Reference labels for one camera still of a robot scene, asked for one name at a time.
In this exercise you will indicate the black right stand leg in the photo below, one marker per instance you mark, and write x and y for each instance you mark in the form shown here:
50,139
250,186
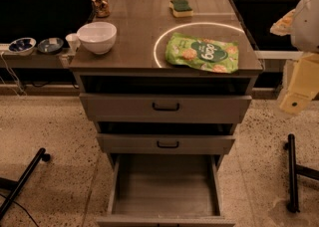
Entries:
295,170

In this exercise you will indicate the blue white bowl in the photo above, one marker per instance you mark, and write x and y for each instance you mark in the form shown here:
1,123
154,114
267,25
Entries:
22,46

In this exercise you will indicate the black stand leg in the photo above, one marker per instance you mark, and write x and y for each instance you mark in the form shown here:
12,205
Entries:
15,186
295,170

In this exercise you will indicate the grey bottom drawer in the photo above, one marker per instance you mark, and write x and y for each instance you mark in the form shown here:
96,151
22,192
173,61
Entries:
165,190

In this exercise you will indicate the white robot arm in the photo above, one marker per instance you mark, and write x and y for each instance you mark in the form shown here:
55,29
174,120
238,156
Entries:
305,27

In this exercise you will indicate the grey side shelf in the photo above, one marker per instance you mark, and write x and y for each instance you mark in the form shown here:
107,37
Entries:
36,60

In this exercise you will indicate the grey top drawer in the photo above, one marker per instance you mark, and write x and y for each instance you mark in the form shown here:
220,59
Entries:
165,108

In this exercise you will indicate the black left stand leg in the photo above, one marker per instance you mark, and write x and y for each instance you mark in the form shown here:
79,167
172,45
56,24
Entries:
15,186

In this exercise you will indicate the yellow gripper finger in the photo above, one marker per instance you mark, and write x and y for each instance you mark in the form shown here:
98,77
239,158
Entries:
283,26
300,84

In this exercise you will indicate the small white cup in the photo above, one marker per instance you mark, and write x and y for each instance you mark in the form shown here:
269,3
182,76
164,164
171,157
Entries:
73,41

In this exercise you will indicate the green rice chip bag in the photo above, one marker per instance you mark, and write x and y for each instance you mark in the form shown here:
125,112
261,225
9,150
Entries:
202,54

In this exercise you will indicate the green yellow sponge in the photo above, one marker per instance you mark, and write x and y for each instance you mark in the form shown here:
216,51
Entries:
180,8

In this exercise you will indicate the grey middle drawer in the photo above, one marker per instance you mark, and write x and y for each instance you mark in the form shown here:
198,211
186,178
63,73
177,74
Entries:
165,144

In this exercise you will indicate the grey drawer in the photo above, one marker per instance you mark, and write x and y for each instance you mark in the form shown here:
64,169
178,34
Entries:
165,190
165,108
165,144

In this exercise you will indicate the grey drawer cabinet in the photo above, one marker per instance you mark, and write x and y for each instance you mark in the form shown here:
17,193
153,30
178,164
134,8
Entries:
137,64

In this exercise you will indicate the dark blue grey bowl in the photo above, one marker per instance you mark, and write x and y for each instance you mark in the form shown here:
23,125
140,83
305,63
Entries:
50,46

